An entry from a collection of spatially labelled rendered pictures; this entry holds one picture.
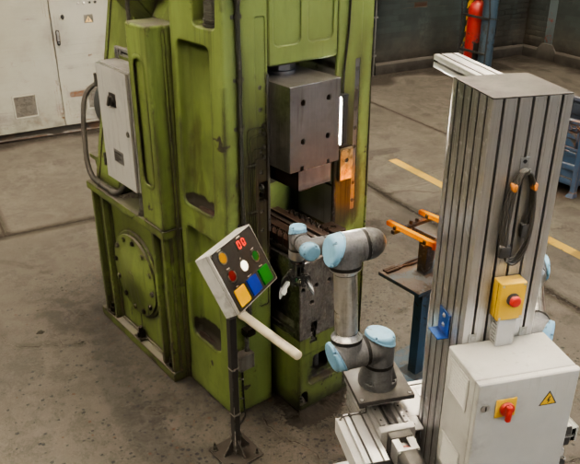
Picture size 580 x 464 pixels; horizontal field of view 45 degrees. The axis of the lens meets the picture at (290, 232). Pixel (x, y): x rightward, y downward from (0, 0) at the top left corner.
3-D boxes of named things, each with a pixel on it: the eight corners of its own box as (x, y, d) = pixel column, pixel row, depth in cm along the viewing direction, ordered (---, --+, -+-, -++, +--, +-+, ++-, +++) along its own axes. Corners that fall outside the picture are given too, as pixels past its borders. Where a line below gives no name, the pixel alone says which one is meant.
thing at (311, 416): (379, 400, 387) (379, 398, 387) (298, 446, 355) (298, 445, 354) (331, 365, 415) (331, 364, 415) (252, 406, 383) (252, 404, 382)
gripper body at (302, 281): (291, 290, 296) (291, 264, 291) (286, 280, 304) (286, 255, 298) (308, 287, 298) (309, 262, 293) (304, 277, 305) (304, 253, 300)
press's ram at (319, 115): (352, 156, 341) (354, 74, 324) (290, 174, 320) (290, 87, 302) (296, 134, 371) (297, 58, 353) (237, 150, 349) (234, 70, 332)
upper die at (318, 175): (330, 180, 338) (330, 162, 334) (298, 191, 327) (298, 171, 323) (277, 157, 367) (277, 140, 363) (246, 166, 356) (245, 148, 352)
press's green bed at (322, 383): (350, 386, 398) (353, 317, 377) (299, 413, 377) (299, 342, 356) (289, 342, 437) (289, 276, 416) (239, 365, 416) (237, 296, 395)
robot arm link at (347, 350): (372, 371, 260) (373, 233, 242) (336, 380, 256) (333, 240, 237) (358, 355, 271) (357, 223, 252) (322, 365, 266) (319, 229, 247)
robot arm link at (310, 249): (329, 242, 280) (318, 230, 289) (303, 247, 276) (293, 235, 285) (329, 259, 283) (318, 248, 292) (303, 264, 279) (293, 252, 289)
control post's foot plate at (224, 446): (266, 455, 350) (266, 440, 346) (229, 475, 338) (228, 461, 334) (241, 431, 365) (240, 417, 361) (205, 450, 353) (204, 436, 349)
